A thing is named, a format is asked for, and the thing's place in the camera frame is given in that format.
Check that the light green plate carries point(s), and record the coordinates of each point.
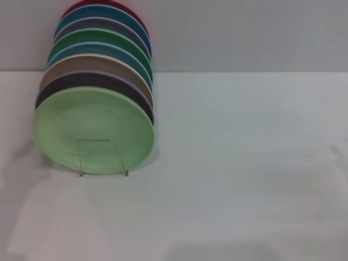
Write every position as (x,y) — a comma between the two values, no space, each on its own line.
(81,122)

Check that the clear plate rack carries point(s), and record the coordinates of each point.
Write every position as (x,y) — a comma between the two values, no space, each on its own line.
(82,170)

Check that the lilac plate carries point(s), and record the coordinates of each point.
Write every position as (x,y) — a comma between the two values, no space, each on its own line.
(81,80)

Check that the beige plate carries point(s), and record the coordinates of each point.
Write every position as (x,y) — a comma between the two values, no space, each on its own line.
(81,63)

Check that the teal plate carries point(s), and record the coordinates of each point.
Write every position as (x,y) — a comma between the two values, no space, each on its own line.
(89,49)

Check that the dark green plate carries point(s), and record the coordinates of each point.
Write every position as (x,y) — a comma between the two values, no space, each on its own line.
(95,35)

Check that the grey lavender plate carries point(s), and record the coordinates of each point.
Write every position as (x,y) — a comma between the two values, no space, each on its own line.
(103,23)

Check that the blue plate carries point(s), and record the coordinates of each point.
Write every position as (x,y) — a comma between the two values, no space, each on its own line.
(103,12)

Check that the red plate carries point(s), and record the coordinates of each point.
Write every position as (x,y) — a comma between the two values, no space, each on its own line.
(71,8)

